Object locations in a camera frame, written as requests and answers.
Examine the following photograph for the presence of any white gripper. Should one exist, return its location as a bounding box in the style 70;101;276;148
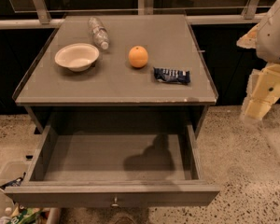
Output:
236;0;280;121

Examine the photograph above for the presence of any orange fruit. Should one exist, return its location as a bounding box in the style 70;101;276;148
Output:
128;46;148;68

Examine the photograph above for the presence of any grey cabinet with top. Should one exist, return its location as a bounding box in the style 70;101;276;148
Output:
13;15;217;129

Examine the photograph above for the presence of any open grey top drawer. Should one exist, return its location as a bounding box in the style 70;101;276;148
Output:
4;121;220;209

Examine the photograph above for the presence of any small metal drawer knob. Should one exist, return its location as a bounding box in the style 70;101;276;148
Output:
111;197;119;207

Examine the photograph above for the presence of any dark blue snack packet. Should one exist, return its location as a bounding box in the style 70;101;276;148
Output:
153;67;190;84

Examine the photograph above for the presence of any clear plastic water bottle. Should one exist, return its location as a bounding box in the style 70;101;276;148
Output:
88;17;110;50

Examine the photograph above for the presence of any blue packet in bin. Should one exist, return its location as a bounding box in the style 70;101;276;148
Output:
0;174;25;191

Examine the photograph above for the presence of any green snack package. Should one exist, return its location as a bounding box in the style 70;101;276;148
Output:
8;208;42;224

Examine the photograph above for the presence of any clear plastic storage bin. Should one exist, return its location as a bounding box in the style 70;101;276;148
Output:
0;161;61;224

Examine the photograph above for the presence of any metal railing frame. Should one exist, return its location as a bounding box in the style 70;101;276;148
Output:
0;0;275;30

